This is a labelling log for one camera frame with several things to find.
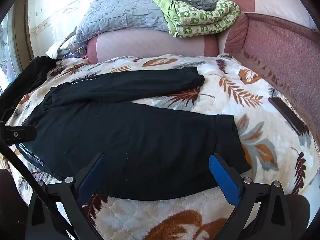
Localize person's right leg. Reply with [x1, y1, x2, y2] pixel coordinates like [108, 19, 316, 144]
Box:
[285, 194, 310, 240]

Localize person's leg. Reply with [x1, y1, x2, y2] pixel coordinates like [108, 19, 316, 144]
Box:
[285, 194, 310, 240]
[0, 169, 30, 240]

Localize white cloth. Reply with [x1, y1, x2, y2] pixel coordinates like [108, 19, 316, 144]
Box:
[47, 34, 80, 59]

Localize blue purple cloth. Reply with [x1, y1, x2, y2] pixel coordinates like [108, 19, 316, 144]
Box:
[62, 47, 89, 60]

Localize grey quilted blanket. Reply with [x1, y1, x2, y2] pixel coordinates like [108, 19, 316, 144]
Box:
[75, 0, 170, 42]

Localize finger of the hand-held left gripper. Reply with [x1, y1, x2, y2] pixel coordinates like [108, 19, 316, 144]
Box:
[0, 121, 38, 146]

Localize leaf print fleece blanket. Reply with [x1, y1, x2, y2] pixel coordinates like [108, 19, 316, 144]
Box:
[0, 54, 320, 240]

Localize black pants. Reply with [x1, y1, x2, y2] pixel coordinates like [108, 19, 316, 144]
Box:
[14, 66, 252, 202]

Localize pink sofa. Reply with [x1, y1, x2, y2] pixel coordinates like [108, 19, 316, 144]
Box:
[217, 0, 320, 140]

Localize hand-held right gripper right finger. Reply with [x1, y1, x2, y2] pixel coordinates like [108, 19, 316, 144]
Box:
[209, 152, 293, 240]

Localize person's left leg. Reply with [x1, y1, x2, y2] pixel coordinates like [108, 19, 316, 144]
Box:
[0, 169, 30, 240]

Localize green patterned folded blanket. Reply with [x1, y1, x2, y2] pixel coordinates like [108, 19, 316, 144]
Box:
[151, 0, 240, 38]

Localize pink bolster cushion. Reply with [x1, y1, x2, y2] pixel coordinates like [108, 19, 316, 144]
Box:
[87, 29, 218, 63]

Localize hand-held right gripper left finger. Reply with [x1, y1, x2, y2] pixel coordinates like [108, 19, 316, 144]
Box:
[26, 152, 108, 240]

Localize black phone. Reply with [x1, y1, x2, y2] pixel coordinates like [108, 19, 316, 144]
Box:
[269, 96, 307, 135]

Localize black cable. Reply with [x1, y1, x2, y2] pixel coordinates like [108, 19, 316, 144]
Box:
[0, 137, 75, 240]

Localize dark grey cloth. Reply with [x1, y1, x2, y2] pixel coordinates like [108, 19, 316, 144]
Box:
[185, 0, 218, 12]

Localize stained glass window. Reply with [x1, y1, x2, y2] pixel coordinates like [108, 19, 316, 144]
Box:
[0, 15, 20, 90]

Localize black jacket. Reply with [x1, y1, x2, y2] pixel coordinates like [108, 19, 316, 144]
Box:
[0, 56, 60, 123]

